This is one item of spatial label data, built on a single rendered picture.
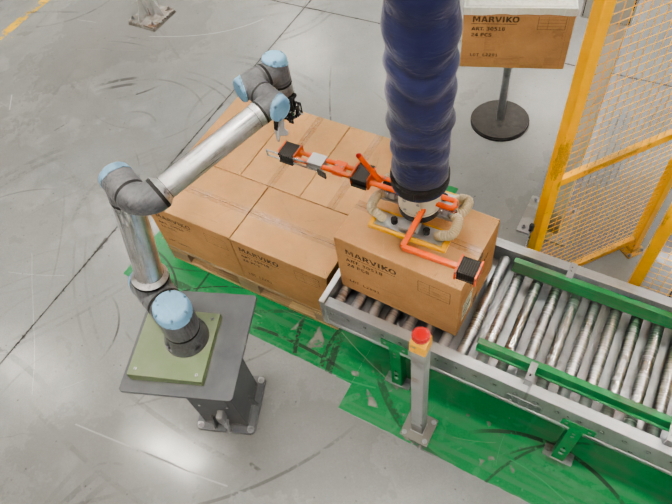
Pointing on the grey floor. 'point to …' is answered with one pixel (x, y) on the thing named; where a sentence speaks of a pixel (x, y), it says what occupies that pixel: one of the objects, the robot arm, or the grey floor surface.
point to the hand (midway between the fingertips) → (286, 129)
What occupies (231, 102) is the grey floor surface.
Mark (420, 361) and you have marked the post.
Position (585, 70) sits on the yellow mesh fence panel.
